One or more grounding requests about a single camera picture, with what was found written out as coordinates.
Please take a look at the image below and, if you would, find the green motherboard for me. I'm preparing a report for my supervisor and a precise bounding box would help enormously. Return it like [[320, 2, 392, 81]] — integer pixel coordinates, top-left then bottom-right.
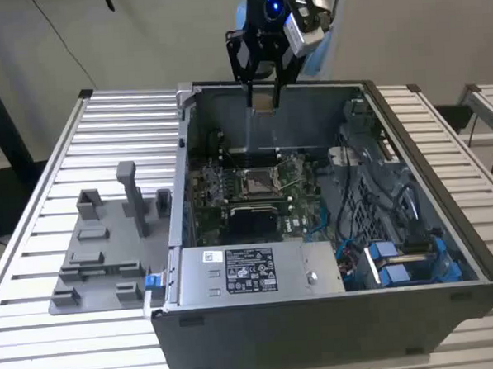
[[185, 145, 338, 249]]

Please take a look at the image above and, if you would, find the blue wire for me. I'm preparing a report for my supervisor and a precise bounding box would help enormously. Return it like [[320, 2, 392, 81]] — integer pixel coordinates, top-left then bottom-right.
[[305, 206, 331, 239]]

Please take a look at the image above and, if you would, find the metal wire locking lever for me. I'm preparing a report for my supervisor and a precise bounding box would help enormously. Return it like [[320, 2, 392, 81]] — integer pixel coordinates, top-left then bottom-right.
[[219, 147, 244, 176]]

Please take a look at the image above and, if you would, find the metal slat table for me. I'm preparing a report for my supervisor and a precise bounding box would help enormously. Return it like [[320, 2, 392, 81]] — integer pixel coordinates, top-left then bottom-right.
[[456, 83, 493, 146]]

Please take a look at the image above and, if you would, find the CPU socket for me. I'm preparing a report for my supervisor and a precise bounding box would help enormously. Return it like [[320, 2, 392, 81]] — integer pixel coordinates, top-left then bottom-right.
[[233, 165, 284, 201]]

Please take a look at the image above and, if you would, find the black graphics card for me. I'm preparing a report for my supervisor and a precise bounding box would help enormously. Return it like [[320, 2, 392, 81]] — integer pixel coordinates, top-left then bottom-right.
[[197, 201, 294, 243]]

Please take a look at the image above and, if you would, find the blue disk carrier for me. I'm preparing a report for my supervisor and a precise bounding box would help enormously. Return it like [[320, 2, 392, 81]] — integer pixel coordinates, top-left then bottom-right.
[[377, 259, 463, 288], [364, 236, 450, 267]]

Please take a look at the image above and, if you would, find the silver power supply unit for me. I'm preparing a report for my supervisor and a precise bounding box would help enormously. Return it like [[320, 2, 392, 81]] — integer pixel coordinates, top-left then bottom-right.
[[162, 239, 347, 308]]

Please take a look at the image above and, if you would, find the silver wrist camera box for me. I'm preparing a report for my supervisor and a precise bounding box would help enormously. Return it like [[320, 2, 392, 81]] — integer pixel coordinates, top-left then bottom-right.
[[282, 12, 326, 59]]

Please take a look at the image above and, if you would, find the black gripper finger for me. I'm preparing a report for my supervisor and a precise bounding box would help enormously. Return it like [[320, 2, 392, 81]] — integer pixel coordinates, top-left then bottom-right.
[[270, 36, 310, 111], [225, 28, 263, 110]]

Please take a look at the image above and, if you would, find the CPU with silver top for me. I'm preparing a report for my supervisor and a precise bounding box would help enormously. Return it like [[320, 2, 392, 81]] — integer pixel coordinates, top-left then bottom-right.
[[253, 92, 277, 112]]

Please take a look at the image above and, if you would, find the dark grey PC case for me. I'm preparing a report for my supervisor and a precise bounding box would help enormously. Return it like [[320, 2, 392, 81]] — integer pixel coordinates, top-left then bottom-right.
[[131, 66, 493, 369]]

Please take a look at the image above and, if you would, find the black desk frame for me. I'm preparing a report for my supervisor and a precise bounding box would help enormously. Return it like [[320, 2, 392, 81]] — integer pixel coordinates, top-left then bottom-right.
[[0, 50, 43, 239]]

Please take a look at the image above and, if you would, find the grey plastic parts rack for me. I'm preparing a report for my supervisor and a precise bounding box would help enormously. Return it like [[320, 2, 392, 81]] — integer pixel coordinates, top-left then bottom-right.
[[40, 158, 179, 316]]

